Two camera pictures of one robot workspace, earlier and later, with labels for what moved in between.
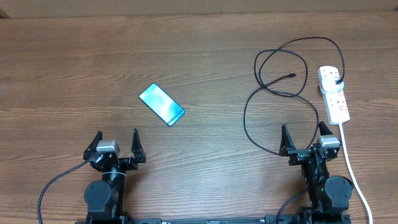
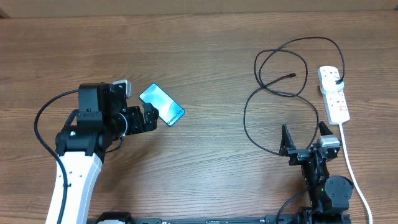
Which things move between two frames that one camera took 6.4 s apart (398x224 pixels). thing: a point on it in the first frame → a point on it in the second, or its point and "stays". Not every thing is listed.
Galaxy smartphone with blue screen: [162, 104] stays
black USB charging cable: [259, 77] stays
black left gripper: [131, 163] → [138, 126]
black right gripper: [298, 154] stays
